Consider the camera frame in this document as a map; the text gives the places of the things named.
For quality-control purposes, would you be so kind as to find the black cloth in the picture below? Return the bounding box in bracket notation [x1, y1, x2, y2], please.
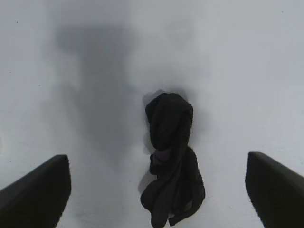
[140, 93, 206, 228]

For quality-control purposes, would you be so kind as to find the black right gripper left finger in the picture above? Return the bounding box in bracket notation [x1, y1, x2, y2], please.
[0, 154, 72, 228]

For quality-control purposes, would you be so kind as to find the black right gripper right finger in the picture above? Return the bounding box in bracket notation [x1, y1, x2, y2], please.
[245, 151, 304, 228]

